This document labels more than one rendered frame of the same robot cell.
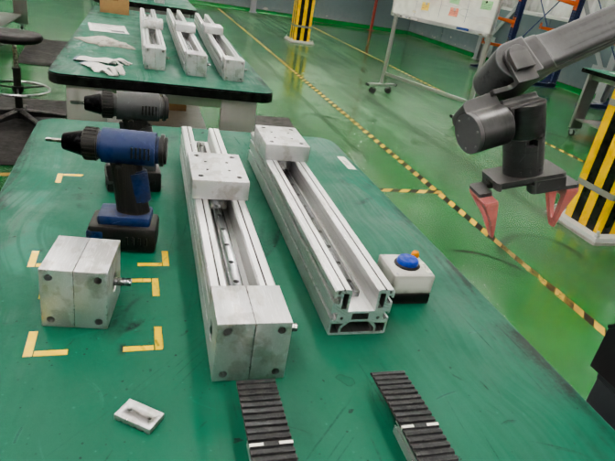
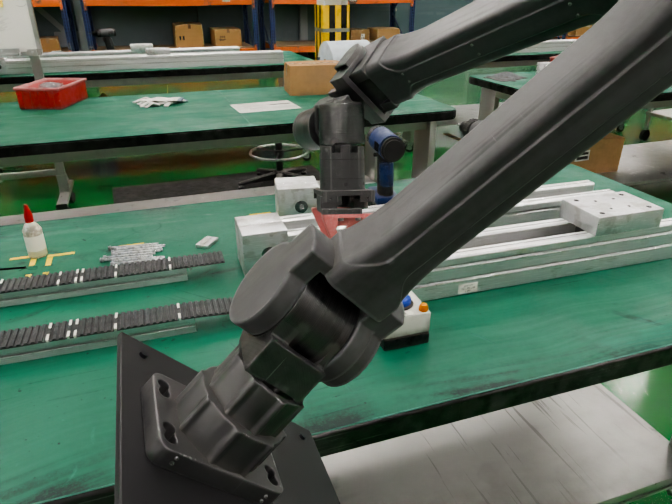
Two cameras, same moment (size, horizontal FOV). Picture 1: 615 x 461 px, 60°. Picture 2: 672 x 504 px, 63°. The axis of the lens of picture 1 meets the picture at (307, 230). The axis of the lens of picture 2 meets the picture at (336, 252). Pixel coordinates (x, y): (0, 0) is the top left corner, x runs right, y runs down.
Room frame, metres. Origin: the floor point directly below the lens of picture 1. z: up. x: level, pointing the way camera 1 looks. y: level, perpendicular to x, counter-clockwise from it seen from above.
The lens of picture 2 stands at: (0.78, -0.97, 1.31)
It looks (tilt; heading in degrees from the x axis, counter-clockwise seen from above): 26 degrees down; 91
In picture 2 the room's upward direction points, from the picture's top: straight up
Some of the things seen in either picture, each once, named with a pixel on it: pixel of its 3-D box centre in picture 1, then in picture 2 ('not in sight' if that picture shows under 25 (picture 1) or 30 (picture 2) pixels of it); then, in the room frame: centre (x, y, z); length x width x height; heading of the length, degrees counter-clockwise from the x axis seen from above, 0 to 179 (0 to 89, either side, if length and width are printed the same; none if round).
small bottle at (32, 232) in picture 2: not in sight; (32, 230); (0.12, 0.10, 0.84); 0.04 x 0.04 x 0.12
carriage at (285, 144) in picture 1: (279, 147); (608, 218); (1.33, 0.11, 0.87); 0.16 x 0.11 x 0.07; 19
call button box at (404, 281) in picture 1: (399, 277); (395, 315); (0.87, -0.18, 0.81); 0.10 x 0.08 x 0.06; 109
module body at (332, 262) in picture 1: (300, 206); (501, 256); (1.09, 0.02, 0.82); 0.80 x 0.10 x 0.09; 19
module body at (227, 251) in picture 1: (213, 202); (454, 221); (1.03, 0.20, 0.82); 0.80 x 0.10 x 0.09; 19
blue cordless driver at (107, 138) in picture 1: (107, 187); (380, 171); (0.87, 0.36, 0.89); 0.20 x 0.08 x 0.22; 103
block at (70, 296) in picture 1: (91, 282); (297, 202); (0.66, 0.30, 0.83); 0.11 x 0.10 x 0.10; 101
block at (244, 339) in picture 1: (255, 331); (262, 246); (0.61, 0.05, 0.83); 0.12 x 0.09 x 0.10; 109
